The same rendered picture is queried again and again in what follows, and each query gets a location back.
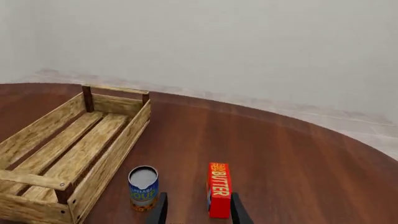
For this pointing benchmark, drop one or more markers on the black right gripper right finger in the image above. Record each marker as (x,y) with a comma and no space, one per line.
(239,212)

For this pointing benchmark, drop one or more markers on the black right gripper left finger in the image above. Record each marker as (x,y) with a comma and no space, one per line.
(158,213)

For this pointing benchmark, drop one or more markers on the wooden slat tray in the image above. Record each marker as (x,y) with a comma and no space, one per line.
(73,149)

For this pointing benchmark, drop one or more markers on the red butter box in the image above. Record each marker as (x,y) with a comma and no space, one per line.
(219,191)

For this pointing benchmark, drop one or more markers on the blue soup tin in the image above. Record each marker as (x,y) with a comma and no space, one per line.
(143,189)

